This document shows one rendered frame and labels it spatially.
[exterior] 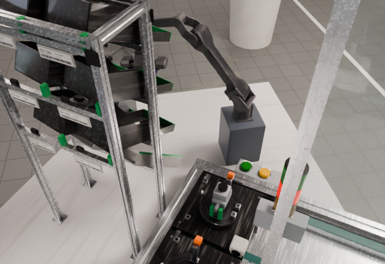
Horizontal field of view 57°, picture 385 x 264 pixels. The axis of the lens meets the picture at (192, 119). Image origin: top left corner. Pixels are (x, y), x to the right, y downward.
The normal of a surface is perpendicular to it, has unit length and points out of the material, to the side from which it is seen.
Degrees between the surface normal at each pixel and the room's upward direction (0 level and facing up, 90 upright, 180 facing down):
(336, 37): 90
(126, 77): 90
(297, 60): 0
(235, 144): 90
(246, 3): 94
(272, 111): 0
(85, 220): 0
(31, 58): 65
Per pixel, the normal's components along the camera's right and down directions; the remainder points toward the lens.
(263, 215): -0.43, 0.61
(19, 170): 0.00, -0.74
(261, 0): 0.06, 0.72
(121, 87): 0.81, 0.39
